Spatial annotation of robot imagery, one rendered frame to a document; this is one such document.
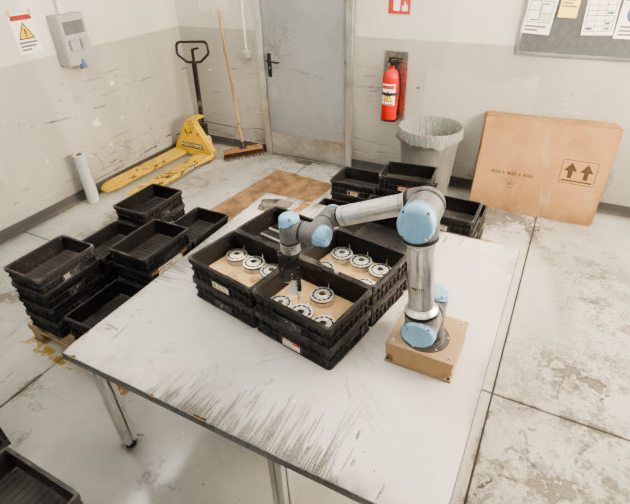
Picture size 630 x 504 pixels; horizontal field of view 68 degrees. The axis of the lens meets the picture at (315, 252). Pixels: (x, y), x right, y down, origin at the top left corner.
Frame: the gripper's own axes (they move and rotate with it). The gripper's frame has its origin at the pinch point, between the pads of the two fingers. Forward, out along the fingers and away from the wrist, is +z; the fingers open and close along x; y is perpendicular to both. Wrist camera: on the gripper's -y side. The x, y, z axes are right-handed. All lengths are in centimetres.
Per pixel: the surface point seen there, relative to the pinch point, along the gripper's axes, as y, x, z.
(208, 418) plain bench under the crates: 39, 34, 24
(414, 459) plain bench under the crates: -28, 63, 24
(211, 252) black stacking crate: 36, -44, 5
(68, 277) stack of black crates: 126, -95, 44
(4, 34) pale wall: 191, -289, -60
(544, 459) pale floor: -109, 34, 94
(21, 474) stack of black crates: 110, 30, 45
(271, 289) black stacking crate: 10.5, -12.5, 6.9
